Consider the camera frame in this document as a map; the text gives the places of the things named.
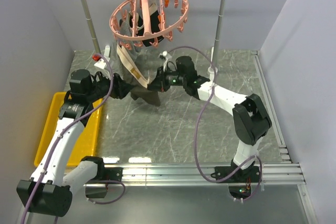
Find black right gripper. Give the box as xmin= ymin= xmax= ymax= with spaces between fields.
xmin=148 ymin=66 xmax=187 ymax=93

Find dark grey boxer briefs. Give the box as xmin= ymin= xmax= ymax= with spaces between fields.
xmin=116 ymin=45 xmax=161 ymax=107

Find pink round clip hanger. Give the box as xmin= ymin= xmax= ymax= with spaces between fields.
xmin=109 ymin=0 xmax=189 ymax=47

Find grey striped underwear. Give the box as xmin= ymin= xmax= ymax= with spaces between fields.
xmin=115 ymin=18 xmax=145 ymax=78

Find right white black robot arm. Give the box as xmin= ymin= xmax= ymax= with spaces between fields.
xmin=147 ymin=51 xmax=272 ymax=182

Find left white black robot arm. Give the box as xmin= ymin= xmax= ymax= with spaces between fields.
xmin=16 ymin=69 xmax=133 ymax=223

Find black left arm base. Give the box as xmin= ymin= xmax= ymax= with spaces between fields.
xmin=85 ymin=167 xmax=123 ymax=202

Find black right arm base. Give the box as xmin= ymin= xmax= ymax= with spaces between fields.
xmin=211 ymin=162 xmax=263 ymax=202

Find black hanging underwear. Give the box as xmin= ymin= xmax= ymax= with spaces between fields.
xmin=137 ymin=10 xmax=160 ymax=47

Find yellow plastic tray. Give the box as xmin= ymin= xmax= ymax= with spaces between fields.
xmin=34 ymin=92 xmax=103 ymax=167

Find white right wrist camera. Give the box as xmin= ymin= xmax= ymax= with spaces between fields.
xmin=158 ymin=51 xmax=172 ymax=72

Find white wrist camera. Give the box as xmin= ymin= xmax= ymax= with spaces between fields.
xmin=92 ymin=54 xmax=113 ymax=70
xmin=158 ymin=51 xmax=172 ymax=72

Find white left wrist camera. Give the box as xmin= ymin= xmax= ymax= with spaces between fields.
xmin=92 ymin=54 xmax=113 ymax=70

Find aluminium right side rail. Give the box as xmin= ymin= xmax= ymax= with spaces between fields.
xmin=251 ymin=50 xmax=292 ymax=163

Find aluminium table edge rail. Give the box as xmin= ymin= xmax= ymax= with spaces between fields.
xmin=28 ymin=163 xmax=307 ymax=187

